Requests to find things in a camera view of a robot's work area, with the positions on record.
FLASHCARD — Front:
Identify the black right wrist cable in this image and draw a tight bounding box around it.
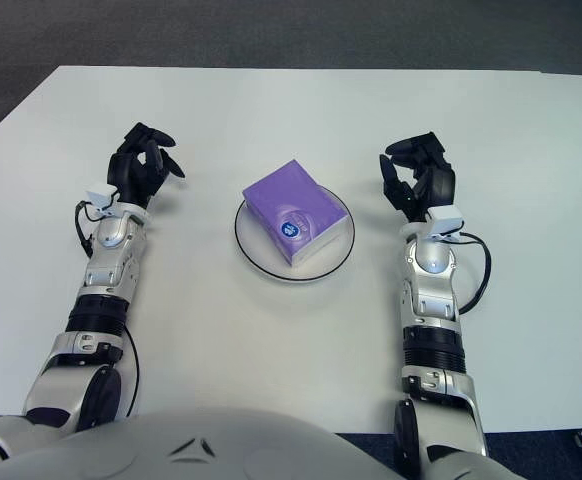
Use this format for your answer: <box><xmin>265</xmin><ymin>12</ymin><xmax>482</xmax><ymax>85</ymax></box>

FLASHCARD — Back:
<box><xmin>453</xmin><ymin>230</ymin><xmax>493</xmax><ymax>316</ymax></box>

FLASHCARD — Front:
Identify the purple tissue paper pack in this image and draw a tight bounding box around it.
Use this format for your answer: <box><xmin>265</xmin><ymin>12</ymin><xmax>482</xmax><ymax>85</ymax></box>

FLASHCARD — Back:
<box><xmin>241</xmin><ymin>159</ymin><xmax>350</xmax><ymax>266</ymax></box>

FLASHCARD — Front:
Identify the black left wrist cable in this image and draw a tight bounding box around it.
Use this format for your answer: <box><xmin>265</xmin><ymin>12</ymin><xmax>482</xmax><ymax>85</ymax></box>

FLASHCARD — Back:
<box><xmin>74</xmin><ymin>192</ymin><xmax>141</xmax><ymax>419</ymax></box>

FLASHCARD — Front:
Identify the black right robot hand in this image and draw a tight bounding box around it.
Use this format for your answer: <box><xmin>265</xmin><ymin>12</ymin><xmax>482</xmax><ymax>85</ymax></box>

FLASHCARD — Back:
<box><xmin>379</xmin><ymin>131</ymin><xmax>457</xmax><ymax>224</ymax></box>

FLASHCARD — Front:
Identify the grey robot torso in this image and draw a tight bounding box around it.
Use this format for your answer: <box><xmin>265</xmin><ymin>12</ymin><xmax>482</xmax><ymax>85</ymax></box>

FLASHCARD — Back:
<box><xmin>0</xmin><ymin>405</ymin><xmax>452</xmax><ymax>480</ymax></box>

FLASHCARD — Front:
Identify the white plate with black rim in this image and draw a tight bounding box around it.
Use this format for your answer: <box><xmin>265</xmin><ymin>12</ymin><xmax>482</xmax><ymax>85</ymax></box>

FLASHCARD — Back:
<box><xmin>234</xmin><ymin>187</ymin><xmax>357</xmax><ymax>282</ymax></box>

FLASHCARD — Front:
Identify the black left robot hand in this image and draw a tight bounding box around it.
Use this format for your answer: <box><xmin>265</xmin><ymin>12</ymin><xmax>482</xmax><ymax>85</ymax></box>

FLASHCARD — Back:
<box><xmin>106</xmin><ymin>122</ymin><xmax>187</xmax><ymax>211</ymax></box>

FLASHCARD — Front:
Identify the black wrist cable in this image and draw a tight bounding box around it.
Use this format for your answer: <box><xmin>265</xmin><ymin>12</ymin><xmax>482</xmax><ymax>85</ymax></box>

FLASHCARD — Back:
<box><xmin>74</xmin><ymin>192</ymin><xmax>141</xmax><ymax>419</ymax></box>
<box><xmin>453</xmin><ymin>230</ymin><xmax>493</xmax><ymax>316</ymax></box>

